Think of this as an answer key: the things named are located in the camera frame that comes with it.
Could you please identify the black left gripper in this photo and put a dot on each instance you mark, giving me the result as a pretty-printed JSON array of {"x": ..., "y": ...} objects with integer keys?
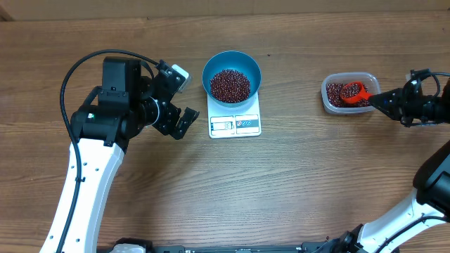
[{"x": 166, "y": 126}]

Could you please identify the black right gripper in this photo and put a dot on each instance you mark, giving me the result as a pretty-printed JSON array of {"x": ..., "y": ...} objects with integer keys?
[{"x": 403, "y": 104}]

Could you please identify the red measuring scoop blue handle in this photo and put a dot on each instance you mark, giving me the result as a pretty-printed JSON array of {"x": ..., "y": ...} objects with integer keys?
[{"x": 354, "y": 92}]

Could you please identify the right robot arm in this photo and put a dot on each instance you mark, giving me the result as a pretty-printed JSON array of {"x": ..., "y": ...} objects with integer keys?
[{"x": 427, "y": 205}]

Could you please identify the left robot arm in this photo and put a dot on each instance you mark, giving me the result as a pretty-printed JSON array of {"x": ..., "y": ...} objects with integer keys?
[{"x": 135, "y": 93}]

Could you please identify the red beans in bowl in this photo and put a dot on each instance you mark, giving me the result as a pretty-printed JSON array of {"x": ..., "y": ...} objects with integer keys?
[{"x": 230, "y": 86}]

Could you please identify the blue bowl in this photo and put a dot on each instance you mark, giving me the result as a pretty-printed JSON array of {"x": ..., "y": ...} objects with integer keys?
[{"x": 234, "y": 60}]

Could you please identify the white digital kitchen scale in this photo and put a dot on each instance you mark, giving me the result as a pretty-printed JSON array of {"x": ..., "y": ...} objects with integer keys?
[{"x": 234, "y": 122}]

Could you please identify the clear plastic bean container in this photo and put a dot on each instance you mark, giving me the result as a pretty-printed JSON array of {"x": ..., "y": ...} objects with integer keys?
[{"x": 368, "y": 79}]

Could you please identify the red beans in container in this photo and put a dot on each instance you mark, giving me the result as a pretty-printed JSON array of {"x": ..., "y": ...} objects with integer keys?
[{"x": 333, "y": 94}]

